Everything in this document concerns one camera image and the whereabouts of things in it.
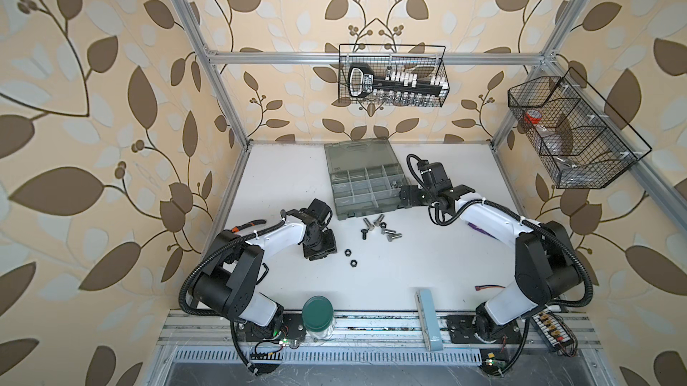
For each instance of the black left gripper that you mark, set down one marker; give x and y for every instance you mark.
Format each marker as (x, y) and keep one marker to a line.
(331, 246)

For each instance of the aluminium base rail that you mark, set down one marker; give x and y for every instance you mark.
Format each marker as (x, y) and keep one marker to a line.
(361, 338)

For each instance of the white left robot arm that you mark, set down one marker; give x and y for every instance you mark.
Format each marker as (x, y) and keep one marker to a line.
(224, 282)

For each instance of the green lid glass jar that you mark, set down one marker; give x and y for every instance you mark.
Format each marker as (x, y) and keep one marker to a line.
(318, 317)

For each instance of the pink candy bag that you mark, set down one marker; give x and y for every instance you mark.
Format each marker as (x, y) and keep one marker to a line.
(480, 230)

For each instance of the black wire basket back wall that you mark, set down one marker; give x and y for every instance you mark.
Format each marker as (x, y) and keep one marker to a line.
(424, 60)

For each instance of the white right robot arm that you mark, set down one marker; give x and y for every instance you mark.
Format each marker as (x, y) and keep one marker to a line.
(547, 270)

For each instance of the black wire basket wall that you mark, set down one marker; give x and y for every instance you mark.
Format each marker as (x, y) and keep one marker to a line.
(584, 140)
(424, 60)

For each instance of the socket set rail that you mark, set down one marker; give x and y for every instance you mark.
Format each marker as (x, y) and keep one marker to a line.
(362, 82)

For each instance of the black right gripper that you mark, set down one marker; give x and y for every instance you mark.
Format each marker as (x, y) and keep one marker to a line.
(413, 192)

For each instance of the black wire basket right wall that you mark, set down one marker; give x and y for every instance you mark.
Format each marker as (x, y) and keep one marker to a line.
(584, 140)

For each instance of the light blue block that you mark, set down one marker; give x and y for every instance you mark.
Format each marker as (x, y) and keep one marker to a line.
(428, 320)

